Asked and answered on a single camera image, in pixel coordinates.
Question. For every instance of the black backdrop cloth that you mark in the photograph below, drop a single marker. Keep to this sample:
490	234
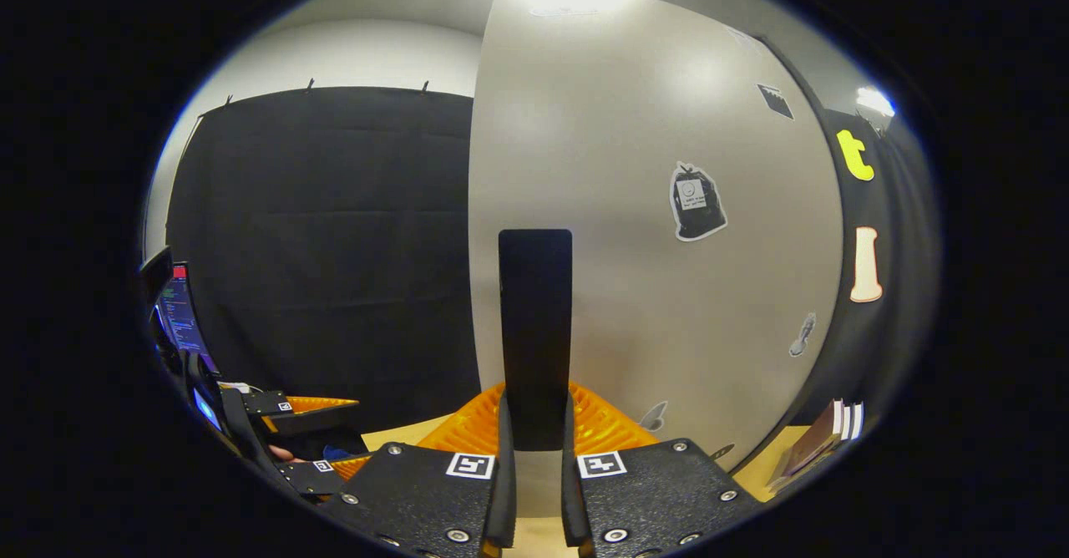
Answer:
334	249

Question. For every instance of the blue cloth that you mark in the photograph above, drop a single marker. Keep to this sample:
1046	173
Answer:
338	454

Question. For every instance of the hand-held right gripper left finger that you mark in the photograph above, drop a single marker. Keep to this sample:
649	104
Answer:
506	474

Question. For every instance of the white and purple book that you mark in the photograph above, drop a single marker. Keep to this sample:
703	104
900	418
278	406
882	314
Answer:
806	445

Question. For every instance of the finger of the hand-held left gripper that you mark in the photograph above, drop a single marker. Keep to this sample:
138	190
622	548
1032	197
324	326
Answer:
309	418
311	474

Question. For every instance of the beige cabinet door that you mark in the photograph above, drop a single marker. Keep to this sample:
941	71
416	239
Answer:
626	291

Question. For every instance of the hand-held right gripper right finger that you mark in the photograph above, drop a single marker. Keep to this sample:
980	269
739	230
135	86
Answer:
570	474

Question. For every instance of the grey spine book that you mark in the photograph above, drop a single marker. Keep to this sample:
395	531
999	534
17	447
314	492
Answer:
847	420

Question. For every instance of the computer monitor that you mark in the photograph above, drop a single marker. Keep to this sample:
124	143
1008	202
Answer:
179	316

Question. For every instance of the small glowing screen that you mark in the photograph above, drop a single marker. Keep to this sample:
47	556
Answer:
205	408

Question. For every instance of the ceiling light panel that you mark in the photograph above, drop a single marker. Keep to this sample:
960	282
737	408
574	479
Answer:
874	100

